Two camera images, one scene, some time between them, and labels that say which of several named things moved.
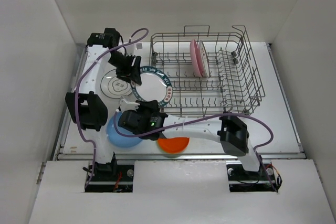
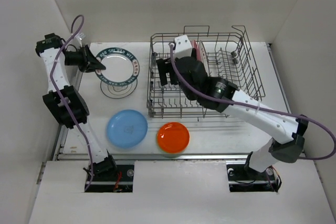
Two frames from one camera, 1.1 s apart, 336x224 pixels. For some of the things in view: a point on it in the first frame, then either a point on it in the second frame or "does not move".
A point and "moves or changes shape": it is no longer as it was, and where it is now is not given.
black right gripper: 151,105 → 162,65
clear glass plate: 114,86 does not move
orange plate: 173,145 does not move
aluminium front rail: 73,157 does not move
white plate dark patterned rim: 155,85 moves or changes shape
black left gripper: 133,70 → 88,59
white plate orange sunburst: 205,59 does not move
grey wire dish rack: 211,73 does not move
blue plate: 117,138 does not move
